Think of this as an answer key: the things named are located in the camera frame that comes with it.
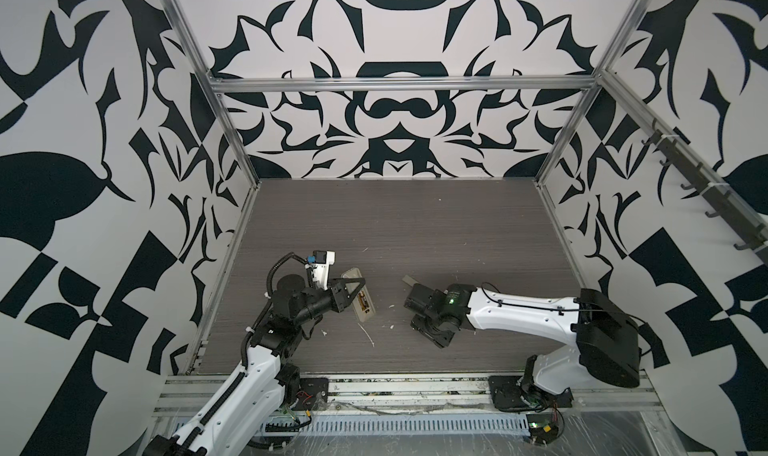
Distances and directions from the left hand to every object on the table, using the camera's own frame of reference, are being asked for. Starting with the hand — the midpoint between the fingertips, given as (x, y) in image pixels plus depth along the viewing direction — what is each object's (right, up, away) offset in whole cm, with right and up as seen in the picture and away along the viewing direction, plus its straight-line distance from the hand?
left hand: (364, 277), depth 75 cm
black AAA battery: (0, -6, 0) cm, 6 cm away
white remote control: (+1, -9, 0) cm, 9 cm away
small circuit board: (+42, -35, -4) cm, 55 cm away
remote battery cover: (+13, -5, +19) cm, 23 cm away
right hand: (+13, -15, +5) cm, 21 cm away
